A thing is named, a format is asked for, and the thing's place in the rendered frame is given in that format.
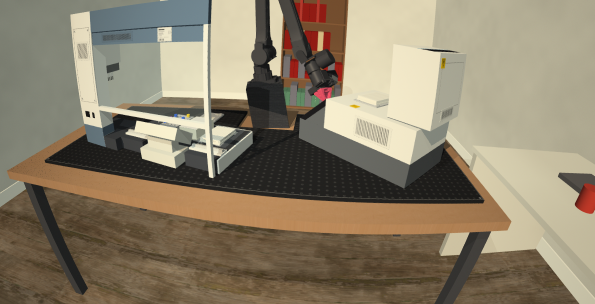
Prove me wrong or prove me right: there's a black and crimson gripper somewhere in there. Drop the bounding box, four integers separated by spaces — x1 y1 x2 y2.
308 69 335 101

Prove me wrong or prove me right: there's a cream benchtop instrument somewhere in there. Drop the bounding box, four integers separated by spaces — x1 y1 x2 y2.
299 44 467 188

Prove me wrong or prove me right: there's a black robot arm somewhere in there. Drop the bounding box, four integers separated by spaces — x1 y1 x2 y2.
249 0 338 87

